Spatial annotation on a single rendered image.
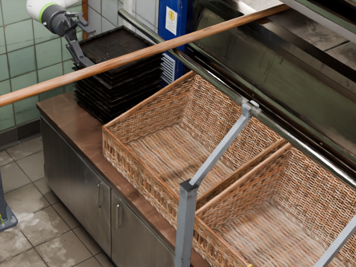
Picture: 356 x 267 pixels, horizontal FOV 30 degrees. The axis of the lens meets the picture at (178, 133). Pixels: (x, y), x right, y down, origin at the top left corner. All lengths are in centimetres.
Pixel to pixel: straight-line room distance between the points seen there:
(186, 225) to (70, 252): 109
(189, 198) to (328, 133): 58
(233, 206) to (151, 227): 31
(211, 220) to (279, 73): 59
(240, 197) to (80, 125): 84
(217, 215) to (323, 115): 51
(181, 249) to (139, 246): 45
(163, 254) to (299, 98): 75
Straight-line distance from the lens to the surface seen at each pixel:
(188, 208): 209
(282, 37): 240
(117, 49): 284
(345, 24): 199
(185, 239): 219
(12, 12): 337
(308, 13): 207
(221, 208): 237
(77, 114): 295
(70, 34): 231
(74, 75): 208
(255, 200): 250
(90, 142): 280
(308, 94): 239
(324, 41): 241
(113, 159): 266
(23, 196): 343
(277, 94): 247
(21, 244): 320
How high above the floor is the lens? 233
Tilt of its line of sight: 38 degrees down
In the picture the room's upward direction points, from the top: 4 degrees clockwise
